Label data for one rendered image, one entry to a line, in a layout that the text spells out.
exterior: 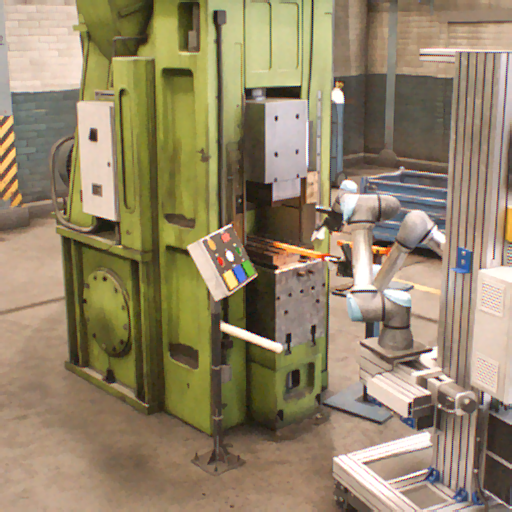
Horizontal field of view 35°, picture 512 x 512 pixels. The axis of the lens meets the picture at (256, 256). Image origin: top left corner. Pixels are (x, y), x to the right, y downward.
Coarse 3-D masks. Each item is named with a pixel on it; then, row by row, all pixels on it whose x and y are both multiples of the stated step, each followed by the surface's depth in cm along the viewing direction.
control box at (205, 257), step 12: (228, 228) 394; (204, 240) 371; (216, 240) 380; (228, 240) 388; (192, 252) 371; (204, 252) 369; (216, 252) 375; (204, 264) 370; (216, 264) 371; (228, 264) 380; (240, 264) 389; (204, 276) 372; (216, 276) 369; (252, 276) 394; (216, 288) 371; (228, 288) 371; (216, 300) 372
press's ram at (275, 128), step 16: (256, 112) 407; (272, 112) 406; (288, 112) 413; (304, 112) 421; (256, 128) 409; (272, 128) 408; (288, 128) 415; (304, 128) 423; (256, 144) 412; (272, 144) 410; (288, 144) 418; (304, 144) 425; (256, 160) 414; (272, 160) 412; (288, 160) 420; (304, 160) 428; (256, 176) 416; (272, 176) 414; (288, 176) 422; (304, 176) 430
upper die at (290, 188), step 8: (248, 184) 429; (256, 184) 425; (264, 184) 420; (272, 184) 416; (280, 184) 419; (288, 184) 423; (296, 184) 427; (248, 192) 430; (256, 192) 426; (264, 192) 421; (272, 192) 417; (280, 192) 420; (288, 192) 424; (296, 192) 428; (272, 200) 418
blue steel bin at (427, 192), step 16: (384, 176) 845; (400, 176) 872; (416, 176) 861; (432, 176) 847; (368, 192) 819; (384, 192) 807; (400, 192) 795; (416, 192) 783; (432, 192) 772; (400, 208) 798; (416, 208) 786; (432, 208) 775; (384, 224) 813; (400, 224) 801
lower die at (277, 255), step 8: (248, 240) 452; (272, 240) 452; (248, 248) 440; (264, 248) 436; (272, 248) 436; (280, 248) 434; (248, 256) 440; (264, 256) 430; (272, 256) 425; (280, 256) 429; (288, 256) 433; (296, 256) 437; (280, 264) 430
